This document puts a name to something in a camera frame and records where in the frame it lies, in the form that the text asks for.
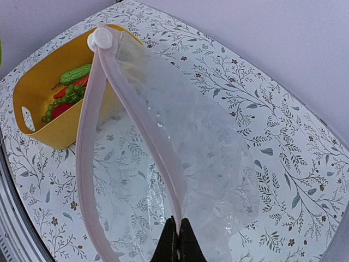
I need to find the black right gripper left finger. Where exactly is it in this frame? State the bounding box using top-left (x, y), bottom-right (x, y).
top-left (150, 216), bottom-right (178, 262)

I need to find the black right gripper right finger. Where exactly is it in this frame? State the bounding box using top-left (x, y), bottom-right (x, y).
top-left (178, 218), bottom-right (207, 262)

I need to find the clear zip top bag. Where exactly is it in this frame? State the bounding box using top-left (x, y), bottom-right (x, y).
top-left (76, 25), bottom-right (260, 261)

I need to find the yellow plastic basket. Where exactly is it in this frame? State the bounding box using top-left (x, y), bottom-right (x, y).
top-left (12, 23), bottom-right (145, 150)

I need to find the green apple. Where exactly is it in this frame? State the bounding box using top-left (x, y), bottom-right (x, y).
top-left (0, 39), bottom-right (3, 69)

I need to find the floral table mat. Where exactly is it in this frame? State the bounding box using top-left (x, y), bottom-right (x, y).
top-left (1, 1), bottom-right (348, 261)

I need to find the red apple near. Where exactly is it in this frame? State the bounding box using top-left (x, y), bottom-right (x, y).
top-left (52, 103), bottom-right (81, 120)

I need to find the green grape bunch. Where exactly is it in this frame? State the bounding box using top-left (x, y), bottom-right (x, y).
top-left (41, 87), bottom-right (86, 124)

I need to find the orange carrot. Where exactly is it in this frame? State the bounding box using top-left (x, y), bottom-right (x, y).
top-left (53, 75), bottom-right (89, 99)

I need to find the green cucumber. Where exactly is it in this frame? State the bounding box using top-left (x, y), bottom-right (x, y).
top-left (59, 64), bottom-right (92, 85)

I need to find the front aluminium rail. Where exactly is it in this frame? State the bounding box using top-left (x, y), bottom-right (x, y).
top-left (1, 145), bottom-right (52, 261)

